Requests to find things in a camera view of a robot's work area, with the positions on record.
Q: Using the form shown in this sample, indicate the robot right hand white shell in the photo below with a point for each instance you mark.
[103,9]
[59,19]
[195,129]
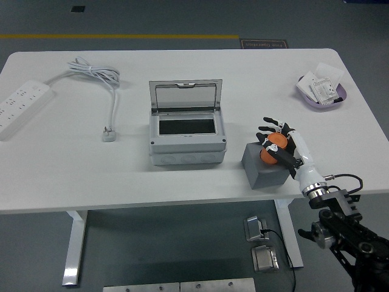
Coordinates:
[304,152]

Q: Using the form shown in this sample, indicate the grey plastic enclosure box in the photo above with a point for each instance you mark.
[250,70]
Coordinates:
[185,152]

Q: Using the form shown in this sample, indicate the transparent hinged box lid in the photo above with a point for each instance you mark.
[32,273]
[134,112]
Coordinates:
[185,95]

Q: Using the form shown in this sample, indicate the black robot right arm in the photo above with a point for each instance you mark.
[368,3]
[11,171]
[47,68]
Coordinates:
[334,219]

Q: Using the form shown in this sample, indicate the silver floor socket box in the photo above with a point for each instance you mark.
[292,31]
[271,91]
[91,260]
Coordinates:
[253,228]
[264,258]

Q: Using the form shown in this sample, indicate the grey cube holder block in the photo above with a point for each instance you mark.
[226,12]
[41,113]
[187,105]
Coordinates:
[264,176]

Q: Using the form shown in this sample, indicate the purple plastic tray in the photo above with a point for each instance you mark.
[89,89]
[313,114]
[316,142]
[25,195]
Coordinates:
[316,106]

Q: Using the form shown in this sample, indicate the white printed socket panel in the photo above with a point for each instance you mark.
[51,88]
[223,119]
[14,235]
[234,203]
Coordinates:
[323,91]

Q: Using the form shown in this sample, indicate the white table leg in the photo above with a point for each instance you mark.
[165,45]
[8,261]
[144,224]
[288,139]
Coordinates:
[291,237]
[74,249]

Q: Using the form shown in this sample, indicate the dark floor sign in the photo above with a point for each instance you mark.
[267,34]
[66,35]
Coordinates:
[263,44]

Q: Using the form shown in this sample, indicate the grey metal plate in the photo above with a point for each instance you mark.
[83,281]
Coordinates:
[217,285]
[139,287]

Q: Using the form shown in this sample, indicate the yellow floor tape line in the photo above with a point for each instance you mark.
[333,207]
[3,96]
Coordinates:
[121,36]

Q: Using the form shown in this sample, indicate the black square floor hatch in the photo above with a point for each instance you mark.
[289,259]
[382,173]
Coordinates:
[77,9]

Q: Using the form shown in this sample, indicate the white power strip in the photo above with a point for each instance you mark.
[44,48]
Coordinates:
[21,103]

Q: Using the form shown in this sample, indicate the white square switch plate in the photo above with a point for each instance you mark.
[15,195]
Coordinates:
[304,85]

